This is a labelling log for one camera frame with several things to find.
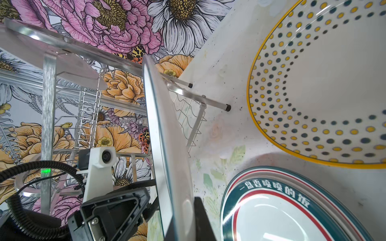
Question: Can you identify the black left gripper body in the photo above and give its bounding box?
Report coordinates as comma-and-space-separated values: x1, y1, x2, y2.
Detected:
68, 187, 150, 241

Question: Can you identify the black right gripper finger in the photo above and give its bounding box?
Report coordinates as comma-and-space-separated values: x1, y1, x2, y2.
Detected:
194, 197, 216, 241

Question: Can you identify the white plate teal rim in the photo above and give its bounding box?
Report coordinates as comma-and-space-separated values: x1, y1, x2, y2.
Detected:
142, 56, 196, 241

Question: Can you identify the white plate grey swirl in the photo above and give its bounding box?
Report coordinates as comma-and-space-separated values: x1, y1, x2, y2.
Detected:
220, 166, 372, 241

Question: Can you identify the silver metal dish rack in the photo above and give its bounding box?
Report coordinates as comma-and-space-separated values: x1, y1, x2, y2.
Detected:
0, 17, 232, 216

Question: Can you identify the white plate yellow rim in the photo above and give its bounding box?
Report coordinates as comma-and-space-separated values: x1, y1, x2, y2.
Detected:
247, 1, 386, 169

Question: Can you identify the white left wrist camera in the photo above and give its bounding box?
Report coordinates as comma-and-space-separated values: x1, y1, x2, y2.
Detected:
77, 147, 118, 202

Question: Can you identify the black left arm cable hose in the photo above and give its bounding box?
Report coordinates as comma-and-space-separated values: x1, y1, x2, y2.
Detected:
0, 160, 85, 240

